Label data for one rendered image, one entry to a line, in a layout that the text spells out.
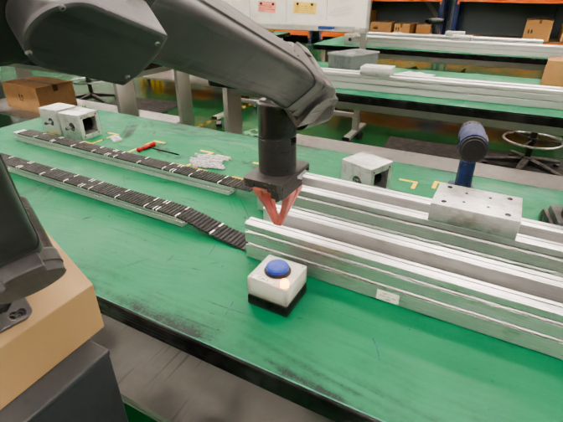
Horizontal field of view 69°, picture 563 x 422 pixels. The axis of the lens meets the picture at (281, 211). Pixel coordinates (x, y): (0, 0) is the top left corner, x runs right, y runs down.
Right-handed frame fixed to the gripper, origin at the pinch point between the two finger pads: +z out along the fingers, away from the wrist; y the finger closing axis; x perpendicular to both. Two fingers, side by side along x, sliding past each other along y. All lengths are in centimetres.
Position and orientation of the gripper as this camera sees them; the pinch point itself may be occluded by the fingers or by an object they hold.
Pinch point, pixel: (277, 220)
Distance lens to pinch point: 67.4
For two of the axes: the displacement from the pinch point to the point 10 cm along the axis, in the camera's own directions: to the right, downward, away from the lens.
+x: -8.8, -2.3, 4.2
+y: 4.7, -4.3, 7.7
